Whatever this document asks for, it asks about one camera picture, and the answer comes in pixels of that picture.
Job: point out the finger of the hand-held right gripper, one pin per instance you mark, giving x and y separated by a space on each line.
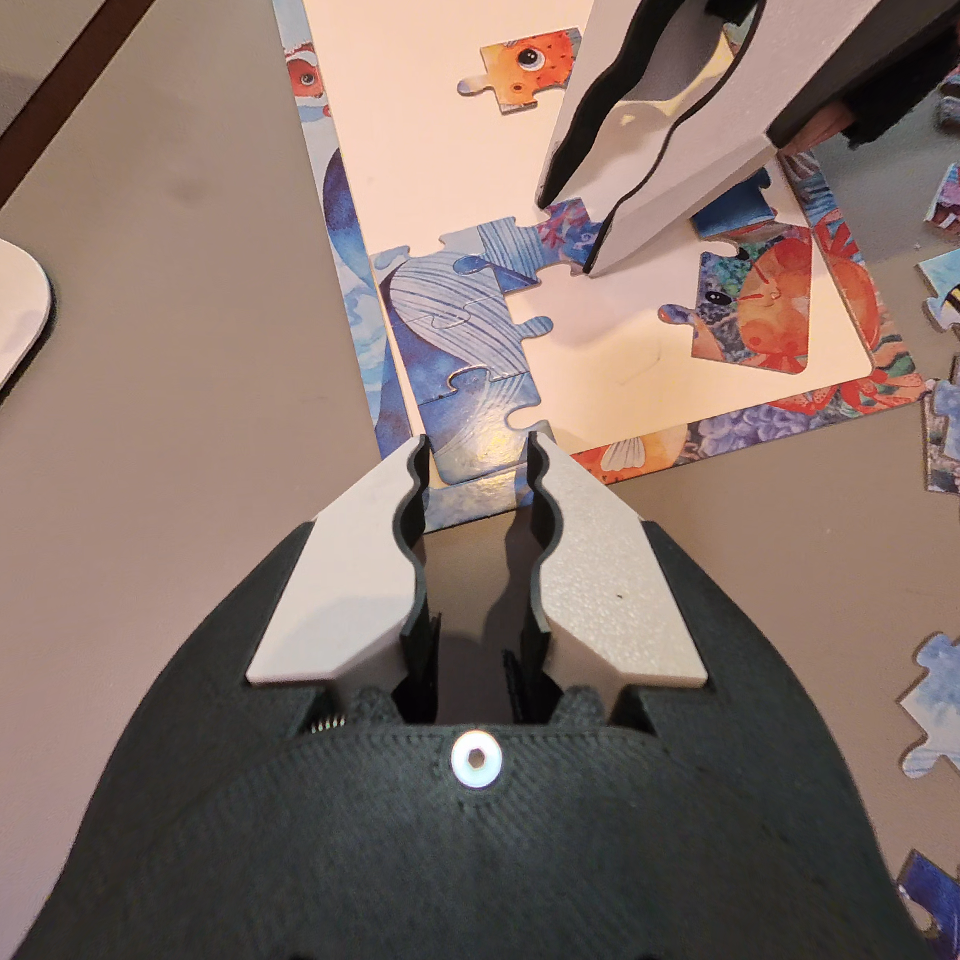
592 60
750 112

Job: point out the person's right hand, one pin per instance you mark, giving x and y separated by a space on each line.
825 124

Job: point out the striped blue coral puzzle piece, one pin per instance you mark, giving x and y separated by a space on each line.
517 247

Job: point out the jigsaw puzzle pieces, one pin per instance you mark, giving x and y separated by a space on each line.
934 697

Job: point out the dark blue puzzle piece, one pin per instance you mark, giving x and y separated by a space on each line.
731 217

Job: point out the orange coral puzzle piece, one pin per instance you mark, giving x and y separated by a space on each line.
765 330

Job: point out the orange pufferfish puzzle piece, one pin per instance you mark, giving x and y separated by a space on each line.
525 67

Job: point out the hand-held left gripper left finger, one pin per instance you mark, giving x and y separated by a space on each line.
337 600

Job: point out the striped fish puzzle piece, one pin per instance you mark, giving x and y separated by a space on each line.
945 292

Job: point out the puzzle frame board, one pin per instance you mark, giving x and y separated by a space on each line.
615 375

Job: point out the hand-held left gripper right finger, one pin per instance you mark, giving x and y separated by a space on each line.
615 600

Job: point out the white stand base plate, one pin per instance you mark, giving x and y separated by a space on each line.
19 315

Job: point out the joined blue whale puzzle section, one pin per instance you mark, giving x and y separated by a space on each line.
450 337

